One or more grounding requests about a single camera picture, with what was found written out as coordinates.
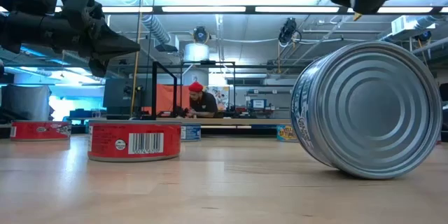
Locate orange partition panel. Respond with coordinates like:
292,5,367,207
145,83,192,115

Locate blue white label tuna can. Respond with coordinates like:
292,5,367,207
180,124,202,143

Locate red can nutrition facts label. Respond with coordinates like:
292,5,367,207
9,120,73,142

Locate black ceiling cable reel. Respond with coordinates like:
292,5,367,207
278,17,298,45

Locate dark computer monitor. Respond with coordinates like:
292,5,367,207
102,78,152,109

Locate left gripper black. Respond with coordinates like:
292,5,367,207
61,0,141,78

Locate yellowfin tuna can blue yellow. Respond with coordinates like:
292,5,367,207
275,124,298,144

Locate bright blue label tuna can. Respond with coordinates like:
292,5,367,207
289,40,444,180

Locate white cylindrical ceiling lamp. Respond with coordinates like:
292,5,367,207
183,43,210,62

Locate wooden shelf with black frame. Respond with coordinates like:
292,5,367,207
150,61,293,129

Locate blue ceiling cable reel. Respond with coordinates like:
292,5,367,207
191,26,211,45
416,30,433,42

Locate corrugated silver duct hose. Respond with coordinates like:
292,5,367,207
141,13,172,45

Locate long ceiling light fixture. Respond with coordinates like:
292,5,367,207
52,5,448,15

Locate red can with barcode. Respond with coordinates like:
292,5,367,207
86,119,182,163

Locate silver ventilation duct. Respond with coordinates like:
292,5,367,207
377,14,448,43

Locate black aluminium rig frame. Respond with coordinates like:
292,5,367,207
0,124,291,139

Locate person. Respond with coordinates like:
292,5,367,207
187,81,225,119

